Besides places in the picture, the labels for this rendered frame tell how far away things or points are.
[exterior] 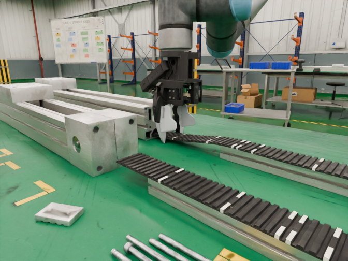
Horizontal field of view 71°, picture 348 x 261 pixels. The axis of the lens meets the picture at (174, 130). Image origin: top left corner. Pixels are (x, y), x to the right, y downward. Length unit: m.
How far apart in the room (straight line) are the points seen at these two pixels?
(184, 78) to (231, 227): 0.33
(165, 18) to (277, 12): 7.93
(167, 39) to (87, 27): 5.82
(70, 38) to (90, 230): 6.38
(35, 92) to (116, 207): 0.53
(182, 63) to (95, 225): 0.36
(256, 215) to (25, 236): 0.26
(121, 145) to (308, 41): 7.83
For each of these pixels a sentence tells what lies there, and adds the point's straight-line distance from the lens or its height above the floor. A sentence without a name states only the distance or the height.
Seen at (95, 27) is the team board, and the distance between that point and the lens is 6.21.
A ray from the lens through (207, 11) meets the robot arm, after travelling 0.55.
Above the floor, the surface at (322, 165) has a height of 0.81.
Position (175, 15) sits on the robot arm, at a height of 1.06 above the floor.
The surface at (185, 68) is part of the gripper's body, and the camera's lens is 0.53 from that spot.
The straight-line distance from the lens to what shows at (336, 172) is 0.43.
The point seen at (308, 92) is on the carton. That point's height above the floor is 0.40.
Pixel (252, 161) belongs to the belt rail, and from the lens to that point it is 0.48.
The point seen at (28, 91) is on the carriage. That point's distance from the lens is 0.81.
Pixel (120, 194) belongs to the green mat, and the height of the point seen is 0.78.
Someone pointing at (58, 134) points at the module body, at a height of 0.83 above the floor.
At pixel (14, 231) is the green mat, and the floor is 0.78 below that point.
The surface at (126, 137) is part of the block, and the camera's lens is 0.46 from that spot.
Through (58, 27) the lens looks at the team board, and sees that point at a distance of 6.85.
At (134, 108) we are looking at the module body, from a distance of 0.62.
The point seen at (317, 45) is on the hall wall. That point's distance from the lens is 8.10.
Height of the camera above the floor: 0.97
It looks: 16 degrees down
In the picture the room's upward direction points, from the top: straight up
